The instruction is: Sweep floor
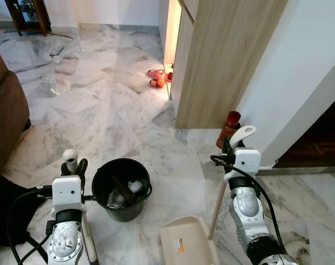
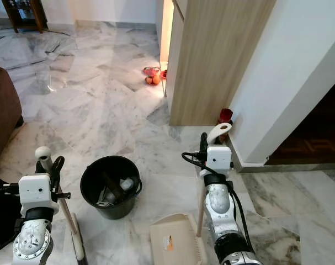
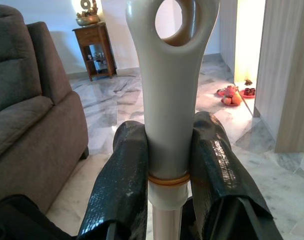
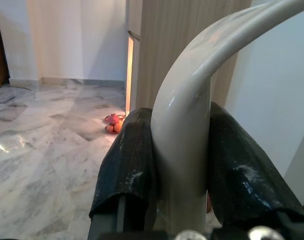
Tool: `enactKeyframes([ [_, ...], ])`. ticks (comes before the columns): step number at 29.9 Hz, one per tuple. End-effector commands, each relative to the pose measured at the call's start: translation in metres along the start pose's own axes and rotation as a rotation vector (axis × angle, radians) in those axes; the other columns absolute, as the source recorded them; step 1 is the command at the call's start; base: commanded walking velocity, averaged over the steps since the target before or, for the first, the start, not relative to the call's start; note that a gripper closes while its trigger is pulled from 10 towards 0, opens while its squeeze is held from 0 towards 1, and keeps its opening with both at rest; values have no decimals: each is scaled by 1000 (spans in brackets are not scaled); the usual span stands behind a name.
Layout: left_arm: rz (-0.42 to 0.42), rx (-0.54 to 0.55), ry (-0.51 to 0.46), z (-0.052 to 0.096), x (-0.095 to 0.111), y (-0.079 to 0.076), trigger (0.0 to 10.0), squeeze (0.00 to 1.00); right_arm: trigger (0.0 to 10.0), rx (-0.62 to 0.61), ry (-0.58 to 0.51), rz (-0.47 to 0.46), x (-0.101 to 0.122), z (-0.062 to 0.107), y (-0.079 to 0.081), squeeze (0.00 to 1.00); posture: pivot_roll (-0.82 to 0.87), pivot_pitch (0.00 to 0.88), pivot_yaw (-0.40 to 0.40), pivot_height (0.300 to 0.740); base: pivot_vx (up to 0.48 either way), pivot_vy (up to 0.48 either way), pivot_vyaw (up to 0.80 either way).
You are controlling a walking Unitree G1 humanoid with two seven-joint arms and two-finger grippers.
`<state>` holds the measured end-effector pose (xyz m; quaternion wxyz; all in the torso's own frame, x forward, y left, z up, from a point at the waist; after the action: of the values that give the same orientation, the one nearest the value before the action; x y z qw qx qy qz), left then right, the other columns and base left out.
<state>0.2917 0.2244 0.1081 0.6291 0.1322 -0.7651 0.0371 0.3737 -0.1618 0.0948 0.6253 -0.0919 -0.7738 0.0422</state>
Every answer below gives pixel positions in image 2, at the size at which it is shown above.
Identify brown sofa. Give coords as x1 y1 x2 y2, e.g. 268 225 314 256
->
0 54 25 167

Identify black plastic bucket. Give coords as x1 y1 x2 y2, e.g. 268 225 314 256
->
80 156 143 220

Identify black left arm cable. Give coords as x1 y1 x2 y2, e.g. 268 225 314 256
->
0 187 24 260

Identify wooden broom with white tip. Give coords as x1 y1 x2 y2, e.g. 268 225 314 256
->
35 146 88 265

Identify light wooden cabinet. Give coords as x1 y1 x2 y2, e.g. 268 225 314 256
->
163 0 278 127

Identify dark wooden cabinet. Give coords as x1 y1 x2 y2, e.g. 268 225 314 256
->
2 0 50 34

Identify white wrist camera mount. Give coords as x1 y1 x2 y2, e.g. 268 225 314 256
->
18 173 61 220
206 145 233 177

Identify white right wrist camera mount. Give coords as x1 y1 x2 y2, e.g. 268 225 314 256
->
206 145 233 177

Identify red brown bottle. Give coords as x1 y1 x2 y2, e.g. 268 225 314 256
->
217 108 235 140

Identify red offering bowl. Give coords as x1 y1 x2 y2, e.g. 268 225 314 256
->
143 66 161 78

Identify beige dustpan with wooden handle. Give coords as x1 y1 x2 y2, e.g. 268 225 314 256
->
149 123 233 265

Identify dark wooden staircase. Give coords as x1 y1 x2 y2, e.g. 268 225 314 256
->
265 75 335 166

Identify white crumpled rubbish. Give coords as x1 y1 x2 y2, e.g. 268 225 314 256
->
116 177 136 193

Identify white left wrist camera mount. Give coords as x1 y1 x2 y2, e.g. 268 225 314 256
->
18 173 61 220

